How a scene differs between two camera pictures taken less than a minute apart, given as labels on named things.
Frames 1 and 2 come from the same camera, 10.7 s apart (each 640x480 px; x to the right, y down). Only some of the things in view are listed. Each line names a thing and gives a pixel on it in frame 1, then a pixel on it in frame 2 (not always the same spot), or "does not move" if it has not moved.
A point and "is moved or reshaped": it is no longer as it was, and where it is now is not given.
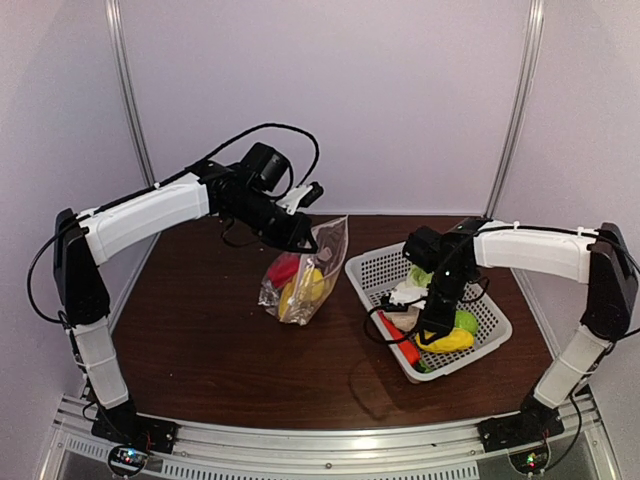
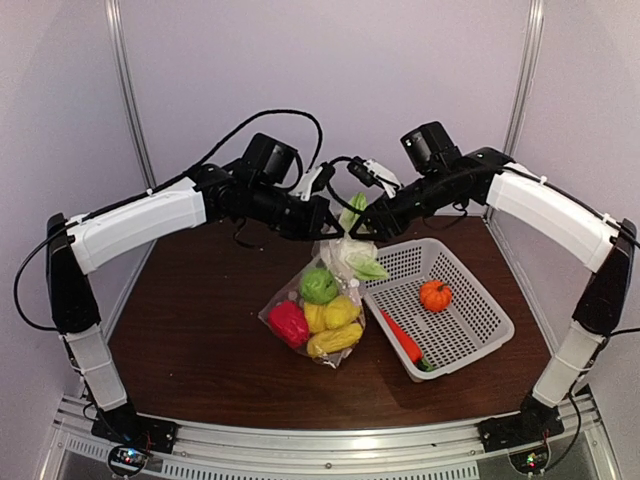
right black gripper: x=442 y=324 to x=377 y=216
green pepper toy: x=466 y=320 to x=318 y=286
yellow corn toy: x=289 y=307 to x=323 y=342
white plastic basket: x=397 y=293 does not move
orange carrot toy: x=408 y=347 does not move
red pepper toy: x=283 y=267 to x=289 y=323
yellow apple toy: x=312 y=284 to x=316 y=315
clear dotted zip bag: x=295 y=283 is moved or reshaped
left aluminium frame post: x=125 y=70 does not move
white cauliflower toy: x=418 y=277 to x=357 y=253
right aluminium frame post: x=525 y=78 does not move
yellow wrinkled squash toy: x=457 y=339 to x=341 y=312
